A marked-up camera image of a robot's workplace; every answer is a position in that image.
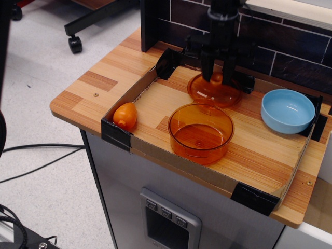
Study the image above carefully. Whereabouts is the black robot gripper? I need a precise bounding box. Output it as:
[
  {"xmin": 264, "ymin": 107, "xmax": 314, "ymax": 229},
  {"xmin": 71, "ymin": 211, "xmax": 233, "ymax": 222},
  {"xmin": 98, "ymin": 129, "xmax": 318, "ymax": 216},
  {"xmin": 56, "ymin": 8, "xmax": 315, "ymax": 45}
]
[{"xmin": 183, "ymin": 20, "xmax": 257, "ymax": 85}]

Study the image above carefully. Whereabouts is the orange transparent pot lid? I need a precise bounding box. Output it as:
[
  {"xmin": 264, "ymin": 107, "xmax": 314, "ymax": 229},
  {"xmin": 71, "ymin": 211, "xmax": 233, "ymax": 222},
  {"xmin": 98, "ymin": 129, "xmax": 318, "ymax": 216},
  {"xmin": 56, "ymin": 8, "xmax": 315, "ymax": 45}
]
[{"xmin": 187, "ymin": 72, "xmax": 242, "ymax": 108}]

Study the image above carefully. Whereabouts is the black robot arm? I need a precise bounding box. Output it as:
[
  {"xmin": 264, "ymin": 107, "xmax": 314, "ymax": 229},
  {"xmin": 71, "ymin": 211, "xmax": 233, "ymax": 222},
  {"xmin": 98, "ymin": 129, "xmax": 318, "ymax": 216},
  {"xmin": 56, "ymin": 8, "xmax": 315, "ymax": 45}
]
[{"xmin": 184, "ymin": 1, "xmax": 257, "ymax": 83}]

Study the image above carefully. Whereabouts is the orange transparent plastic pot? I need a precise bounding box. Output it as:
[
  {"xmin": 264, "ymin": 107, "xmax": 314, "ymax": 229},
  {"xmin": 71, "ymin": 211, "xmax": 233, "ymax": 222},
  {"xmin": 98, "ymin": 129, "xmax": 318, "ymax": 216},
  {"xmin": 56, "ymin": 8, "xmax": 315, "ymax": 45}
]
[{"xmin": 168, "ymin": 103, "xmax": 235, "ymax": 165}]

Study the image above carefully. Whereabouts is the dark brick backsplash panel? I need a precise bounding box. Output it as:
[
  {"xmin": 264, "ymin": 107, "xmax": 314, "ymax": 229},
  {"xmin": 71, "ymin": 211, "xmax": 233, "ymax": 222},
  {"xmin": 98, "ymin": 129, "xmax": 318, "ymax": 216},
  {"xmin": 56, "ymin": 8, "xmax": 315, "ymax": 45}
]
[{"xmin": 141, "ymin": 1, "xmax": 331, "ymax": 94}]

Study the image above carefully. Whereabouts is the light blue bowl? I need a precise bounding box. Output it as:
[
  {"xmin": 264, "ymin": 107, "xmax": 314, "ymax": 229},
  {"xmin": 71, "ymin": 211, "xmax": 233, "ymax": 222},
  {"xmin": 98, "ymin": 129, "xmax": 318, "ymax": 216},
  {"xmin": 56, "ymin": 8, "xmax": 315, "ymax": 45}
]
[{"xmin": 261, "ymin": 89, "xmax": 316, "ymax": 134}]

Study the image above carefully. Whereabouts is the orange toy carrot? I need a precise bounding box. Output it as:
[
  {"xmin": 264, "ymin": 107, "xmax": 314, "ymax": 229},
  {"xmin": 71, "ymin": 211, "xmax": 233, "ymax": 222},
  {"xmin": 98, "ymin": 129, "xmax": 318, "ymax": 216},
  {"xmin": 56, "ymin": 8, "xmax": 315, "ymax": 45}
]
[{"xmin": 113, "ymin": 103, "xmax": 137, "ymax": 130}]

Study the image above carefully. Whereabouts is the cardboard fence with black tape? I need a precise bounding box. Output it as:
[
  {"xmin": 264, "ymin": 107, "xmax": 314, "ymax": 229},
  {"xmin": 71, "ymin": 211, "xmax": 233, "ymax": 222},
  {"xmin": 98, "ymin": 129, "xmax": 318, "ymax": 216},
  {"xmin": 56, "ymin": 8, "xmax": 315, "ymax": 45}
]
[{"xmin": 96, "ymin": 46, "xmax": 331, "ymax": 225}]

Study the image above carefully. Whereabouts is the black chair base with caster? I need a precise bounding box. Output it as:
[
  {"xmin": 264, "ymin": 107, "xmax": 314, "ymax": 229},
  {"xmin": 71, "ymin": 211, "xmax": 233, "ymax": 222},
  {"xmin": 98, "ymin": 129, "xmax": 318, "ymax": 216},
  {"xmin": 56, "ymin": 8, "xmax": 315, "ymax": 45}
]
[{"xmin": 64, "ymin": 1, "xmax": 138, "ymax": 54}]

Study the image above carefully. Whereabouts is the grey toy kitchen cabinet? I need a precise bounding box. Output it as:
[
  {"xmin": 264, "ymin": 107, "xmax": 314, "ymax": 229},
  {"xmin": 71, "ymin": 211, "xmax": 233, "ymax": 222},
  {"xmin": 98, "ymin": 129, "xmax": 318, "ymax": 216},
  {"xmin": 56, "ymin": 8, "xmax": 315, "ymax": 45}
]
[{"xmin": 79, "ymin": 129, "xmax": 332, "ymax": 249}]

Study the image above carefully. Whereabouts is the grey oven control panel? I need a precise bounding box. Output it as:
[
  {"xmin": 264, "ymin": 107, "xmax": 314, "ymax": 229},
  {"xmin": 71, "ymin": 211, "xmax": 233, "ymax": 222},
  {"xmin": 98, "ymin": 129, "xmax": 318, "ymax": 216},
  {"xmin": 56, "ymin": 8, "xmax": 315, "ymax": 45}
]
[{"xmin": 140, "ymin": 188, "xmax": 202, "ymax": 248}]

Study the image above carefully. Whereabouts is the black caster wheel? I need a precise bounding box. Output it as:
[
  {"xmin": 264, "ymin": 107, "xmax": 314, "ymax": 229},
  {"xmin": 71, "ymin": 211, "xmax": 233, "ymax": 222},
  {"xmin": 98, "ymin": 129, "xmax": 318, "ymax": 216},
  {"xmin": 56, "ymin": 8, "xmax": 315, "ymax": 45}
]
[{"xmin": 11, "ymin": 5, "xmax": 23, "ymax": 21}]

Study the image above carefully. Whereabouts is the black equipment corner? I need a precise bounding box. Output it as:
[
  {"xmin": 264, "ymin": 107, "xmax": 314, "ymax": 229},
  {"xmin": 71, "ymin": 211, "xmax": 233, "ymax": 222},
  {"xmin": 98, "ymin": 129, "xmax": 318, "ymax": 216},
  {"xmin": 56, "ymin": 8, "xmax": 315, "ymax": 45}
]
[{"xmin": 1, "ymin": 205, "xmax": 59, "ymax": 248}]

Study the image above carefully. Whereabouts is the black floor cable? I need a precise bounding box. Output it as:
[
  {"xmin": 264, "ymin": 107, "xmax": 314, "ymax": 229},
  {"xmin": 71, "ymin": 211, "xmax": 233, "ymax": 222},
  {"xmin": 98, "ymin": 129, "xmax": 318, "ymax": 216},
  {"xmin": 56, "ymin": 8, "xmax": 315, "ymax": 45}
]
[{"xmin": 0, "ymin": 144, "xmax": 86, "ymax": 184}]

